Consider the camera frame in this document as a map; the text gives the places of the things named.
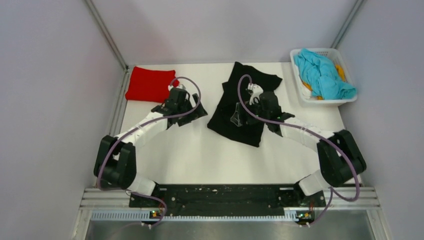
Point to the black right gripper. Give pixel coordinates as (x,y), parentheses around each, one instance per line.
(237,118)

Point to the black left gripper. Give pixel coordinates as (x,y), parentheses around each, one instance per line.
(199,112)

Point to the black t shirt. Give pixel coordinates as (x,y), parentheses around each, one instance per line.
(221,120)

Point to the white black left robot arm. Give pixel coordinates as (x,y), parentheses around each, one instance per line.
(116,161)

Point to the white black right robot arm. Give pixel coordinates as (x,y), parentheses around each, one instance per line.
(339,156)

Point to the folded red t shirt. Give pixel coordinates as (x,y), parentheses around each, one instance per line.
(149,85)

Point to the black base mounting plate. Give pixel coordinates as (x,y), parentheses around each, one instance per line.
(231,200)

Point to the light blue t shirt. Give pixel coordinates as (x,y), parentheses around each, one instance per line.
(320,73)

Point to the orange t shirt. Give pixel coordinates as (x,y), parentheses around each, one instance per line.
(340,72)

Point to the white plastic laundry basket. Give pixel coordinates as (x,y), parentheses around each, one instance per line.
(304,95)

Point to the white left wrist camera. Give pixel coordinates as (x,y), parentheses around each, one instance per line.
(177,86)

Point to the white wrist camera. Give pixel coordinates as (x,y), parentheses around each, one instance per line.
(177,86)
(255,91)

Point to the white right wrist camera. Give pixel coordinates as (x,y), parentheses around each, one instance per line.
(255,91)

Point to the grey slotted cable duct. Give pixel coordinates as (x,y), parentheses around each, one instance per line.
(151,216)

